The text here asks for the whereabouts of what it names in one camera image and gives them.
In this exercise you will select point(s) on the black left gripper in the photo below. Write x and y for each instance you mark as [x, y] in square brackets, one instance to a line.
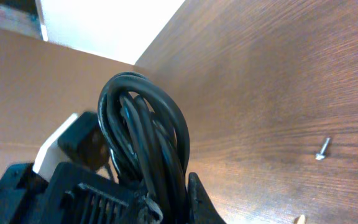
[21, 190]

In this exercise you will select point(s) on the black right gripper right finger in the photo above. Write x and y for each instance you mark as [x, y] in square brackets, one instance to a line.
[202, 210]

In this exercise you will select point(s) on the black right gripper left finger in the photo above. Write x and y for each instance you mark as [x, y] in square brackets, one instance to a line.
[76, 195]

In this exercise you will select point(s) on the small silver screw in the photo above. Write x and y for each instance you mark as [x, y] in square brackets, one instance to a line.
[322, 152]

